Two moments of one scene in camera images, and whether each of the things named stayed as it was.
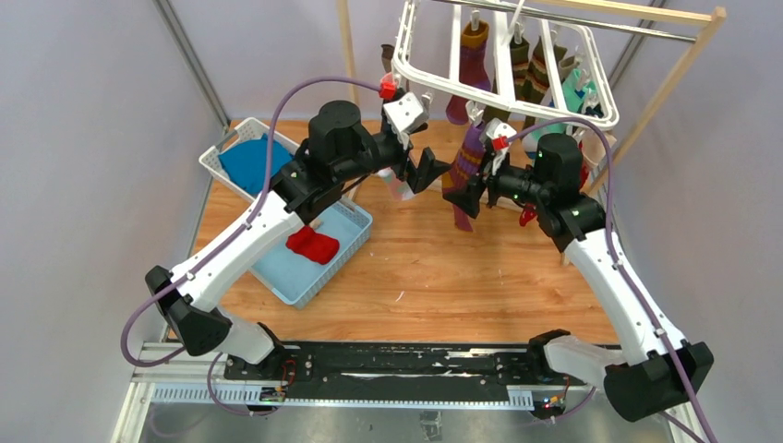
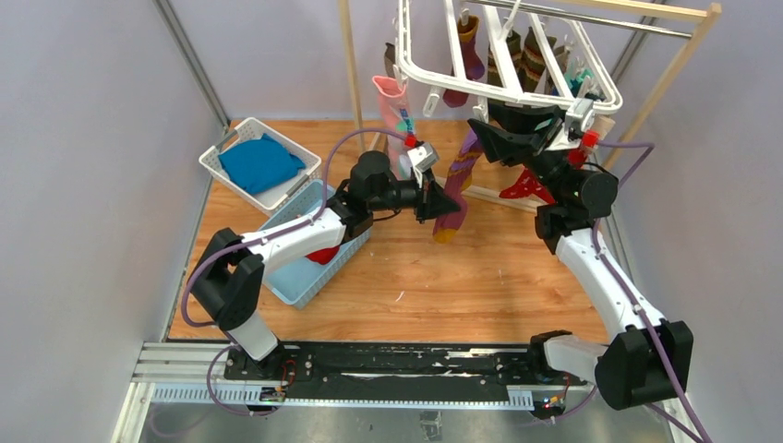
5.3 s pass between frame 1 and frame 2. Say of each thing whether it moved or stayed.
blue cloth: stayed
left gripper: moved
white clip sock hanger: moved
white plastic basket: stayed
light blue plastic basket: stayed
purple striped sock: moved
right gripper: moved
